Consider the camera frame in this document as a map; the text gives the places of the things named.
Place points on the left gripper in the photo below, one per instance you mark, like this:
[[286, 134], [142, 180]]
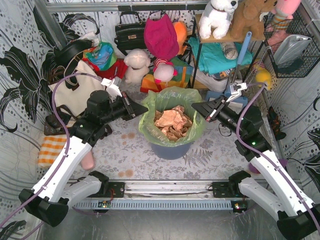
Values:
[[127, 107]]

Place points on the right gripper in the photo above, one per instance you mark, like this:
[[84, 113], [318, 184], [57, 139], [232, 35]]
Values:
[[214, 110]]

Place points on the green trash bag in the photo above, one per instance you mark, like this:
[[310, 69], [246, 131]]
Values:
[[165, 100]]

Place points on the blue trash bin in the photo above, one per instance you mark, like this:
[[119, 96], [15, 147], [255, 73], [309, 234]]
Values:
[[170, 153]]

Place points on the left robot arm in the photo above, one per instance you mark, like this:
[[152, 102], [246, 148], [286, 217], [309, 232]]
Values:
[[50, 199]]

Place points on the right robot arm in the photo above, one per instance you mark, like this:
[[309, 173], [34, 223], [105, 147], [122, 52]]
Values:
[[296, 214]]

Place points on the rainbow striped bag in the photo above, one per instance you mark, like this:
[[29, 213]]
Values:
[[181, 80]]

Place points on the cream canvas tote bag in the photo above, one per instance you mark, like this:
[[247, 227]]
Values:
[[75, 98]]

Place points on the colorful printed bag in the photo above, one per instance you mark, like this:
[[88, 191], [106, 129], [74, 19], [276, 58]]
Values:
[[101, 57]]

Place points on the magenta cloth bag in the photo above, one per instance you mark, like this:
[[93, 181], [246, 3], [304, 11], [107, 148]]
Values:
[[160, 38]]

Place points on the blue floor mop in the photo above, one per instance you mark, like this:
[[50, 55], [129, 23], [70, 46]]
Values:
[[241, 101]]

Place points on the crumpled brown paper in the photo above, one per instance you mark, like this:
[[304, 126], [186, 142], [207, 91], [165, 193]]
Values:
[[173, 123]]

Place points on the red cloth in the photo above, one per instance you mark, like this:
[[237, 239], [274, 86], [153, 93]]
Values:
[[118, 69]]

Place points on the pink white plush doll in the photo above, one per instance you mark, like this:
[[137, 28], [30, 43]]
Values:
[[163, 71]]

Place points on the cream plush bear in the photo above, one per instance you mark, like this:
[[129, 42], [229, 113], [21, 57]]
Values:
[[138, 63]]

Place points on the teal folded cloth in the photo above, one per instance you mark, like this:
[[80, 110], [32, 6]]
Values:
[[212, 59]]

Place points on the yellow plush toy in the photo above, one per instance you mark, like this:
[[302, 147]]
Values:
[[262, 75]]

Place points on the pink pouch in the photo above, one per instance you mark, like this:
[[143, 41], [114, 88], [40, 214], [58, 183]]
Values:
[[88, 162]]

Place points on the black leather handbag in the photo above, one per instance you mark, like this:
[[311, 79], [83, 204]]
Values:
[[130, 36]]

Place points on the orange plush toy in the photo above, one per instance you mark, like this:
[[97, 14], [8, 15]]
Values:
[[181, 33]]

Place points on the black metal shelf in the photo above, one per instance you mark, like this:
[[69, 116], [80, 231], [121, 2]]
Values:
[[197, 62]]

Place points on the brown patterned handbag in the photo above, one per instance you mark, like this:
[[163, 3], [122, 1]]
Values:
[[52, 127]]

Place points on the white plush dog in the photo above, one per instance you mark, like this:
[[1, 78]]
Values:
[[216, 18]]

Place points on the black round hat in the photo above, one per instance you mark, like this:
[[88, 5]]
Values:
[[64, 56]]

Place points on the orange checkered cloth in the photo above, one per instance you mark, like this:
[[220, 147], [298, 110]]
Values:
[[51, 147]]

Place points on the purple orange sock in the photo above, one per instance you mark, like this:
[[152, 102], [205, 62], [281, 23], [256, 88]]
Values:
[[254, 170]]

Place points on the brown teddy bear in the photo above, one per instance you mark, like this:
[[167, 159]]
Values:
[[249, 16]]

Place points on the silver foil pouch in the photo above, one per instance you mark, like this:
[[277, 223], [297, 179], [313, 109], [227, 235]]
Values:
[[291, 48]]

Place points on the pink plush toy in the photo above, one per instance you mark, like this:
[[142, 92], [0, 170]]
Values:
[[283, 11]]

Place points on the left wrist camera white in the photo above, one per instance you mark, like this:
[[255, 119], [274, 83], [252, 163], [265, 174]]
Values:
[[112, 86]]

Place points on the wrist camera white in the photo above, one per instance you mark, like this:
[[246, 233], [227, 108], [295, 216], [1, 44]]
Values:
[[112, 86], [234, 91]]

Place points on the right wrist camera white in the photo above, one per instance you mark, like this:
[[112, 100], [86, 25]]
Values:
[[234, 91]]

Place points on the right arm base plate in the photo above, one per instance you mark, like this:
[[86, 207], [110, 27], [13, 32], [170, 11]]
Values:
[[226, 189]]

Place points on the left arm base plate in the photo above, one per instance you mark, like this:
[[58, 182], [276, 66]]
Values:
[[113, 189]]

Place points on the black wire basket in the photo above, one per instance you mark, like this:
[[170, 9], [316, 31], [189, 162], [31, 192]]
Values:
[[275, 35]]

